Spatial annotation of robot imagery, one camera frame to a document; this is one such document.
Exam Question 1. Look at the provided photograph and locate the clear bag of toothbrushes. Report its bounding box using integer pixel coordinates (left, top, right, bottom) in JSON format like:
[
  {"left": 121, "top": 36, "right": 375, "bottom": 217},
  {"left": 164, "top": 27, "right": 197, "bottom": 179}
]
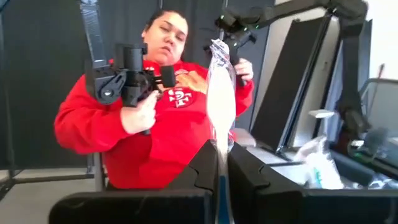
[{"left": 294, "top": 135, "right": 345, "bottom": 190}]

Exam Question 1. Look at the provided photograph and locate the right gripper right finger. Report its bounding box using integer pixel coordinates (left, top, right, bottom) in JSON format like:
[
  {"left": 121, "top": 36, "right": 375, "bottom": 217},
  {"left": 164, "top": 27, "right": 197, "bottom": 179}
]
[{"left": 228, "top": 141, "right": 398, "bottom": 224}]

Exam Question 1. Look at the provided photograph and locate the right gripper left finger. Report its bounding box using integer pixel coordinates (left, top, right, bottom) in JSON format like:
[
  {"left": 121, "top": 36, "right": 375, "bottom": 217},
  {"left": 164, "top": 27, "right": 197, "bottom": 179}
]
[{"left": 48, "top": 139, "right": 218, "bottom": 224}]

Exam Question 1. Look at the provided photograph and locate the person's left hand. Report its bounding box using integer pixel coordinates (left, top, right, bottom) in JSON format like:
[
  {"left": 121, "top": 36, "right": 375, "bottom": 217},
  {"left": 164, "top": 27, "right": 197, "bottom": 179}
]
[{"left": 233, "top": 57, "right": 255, "bottom": 82}]

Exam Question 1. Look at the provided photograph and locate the person's hand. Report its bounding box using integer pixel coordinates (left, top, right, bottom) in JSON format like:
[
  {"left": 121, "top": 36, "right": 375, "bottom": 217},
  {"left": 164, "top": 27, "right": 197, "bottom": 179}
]
[
  {"left": 119, "top": 90, "right": 160, "bottom": 136},
  {"left": 233, "top": 57, "right": 255, "bottom": 82}
]

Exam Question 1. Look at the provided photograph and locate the person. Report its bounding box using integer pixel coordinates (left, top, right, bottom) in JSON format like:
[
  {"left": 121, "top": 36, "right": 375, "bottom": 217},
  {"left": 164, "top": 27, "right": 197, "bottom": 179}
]
[{"left": 54, "top": 8, "right": 256, "bottom": 190}]

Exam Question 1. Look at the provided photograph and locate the person's right hand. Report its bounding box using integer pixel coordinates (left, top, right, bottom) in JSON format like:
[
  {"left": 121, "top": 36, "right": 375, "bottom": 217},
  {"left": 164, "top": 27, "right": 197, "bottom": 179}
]
[{"left": 119, "top": 90, "right": 160, "bottom": 136}]

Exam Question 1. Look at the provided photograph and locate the dark leaning panel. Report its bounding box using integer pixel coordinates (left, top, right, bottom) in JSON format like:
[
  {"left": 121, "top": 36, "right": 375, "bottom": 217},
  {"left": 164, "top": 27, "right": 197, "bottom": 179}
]
[{"left": 250, "top": 14, "right": 341, "bottom": 153}]

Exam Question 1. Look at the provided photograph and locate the grey metal stand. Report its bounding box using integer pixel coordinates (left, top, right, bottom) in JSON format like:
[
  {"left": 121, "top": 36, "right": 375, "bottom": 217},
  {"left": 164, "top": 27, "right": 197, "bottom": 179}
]
[{"left": 0, "top": 152, "right": 105, "bottom": 200}]

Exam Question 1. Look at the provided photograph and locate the blue toothbrush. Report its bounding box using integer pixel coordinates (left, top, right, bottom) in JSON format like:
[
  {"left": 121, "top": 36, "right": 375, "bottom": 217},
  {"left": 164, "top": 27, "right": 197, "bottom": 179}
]
[{"left": 205, "top": 39, "right": 238, "bottom": 224}]

